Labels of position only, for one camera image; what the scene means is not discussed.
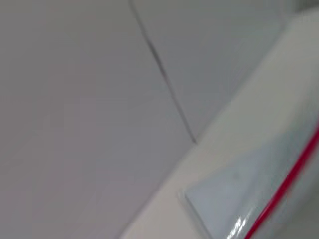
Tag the clear document bag red zipper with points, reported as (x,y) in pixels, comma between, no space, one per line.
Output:
(249,194)

